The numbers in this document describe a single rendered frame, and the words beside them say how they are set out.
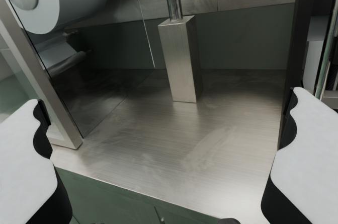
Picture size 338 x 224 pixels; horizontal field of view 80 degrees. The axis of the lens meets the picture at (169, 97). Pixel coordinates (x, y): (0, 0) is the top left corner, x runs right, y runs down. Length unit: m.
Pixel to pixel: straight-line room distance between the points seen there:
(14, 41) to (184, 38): 0.41
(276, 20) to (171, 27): 0.39
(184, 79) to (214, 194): 0.36
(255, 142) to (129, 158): 0.32
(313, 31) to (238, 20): 0.47
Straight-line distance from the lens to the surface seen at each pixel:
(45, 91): 0.60
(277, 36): 0.86
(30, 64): 0.58
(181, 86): 0.69
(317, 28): 0.41
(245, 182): 0.48
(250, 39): 0.86
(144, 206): 0.62
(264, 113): 0.65
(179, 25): 0.61
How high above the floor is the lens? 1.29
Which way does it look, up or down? 31 degrees down
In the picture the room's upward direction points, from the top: 12 degrees counter-clockwise
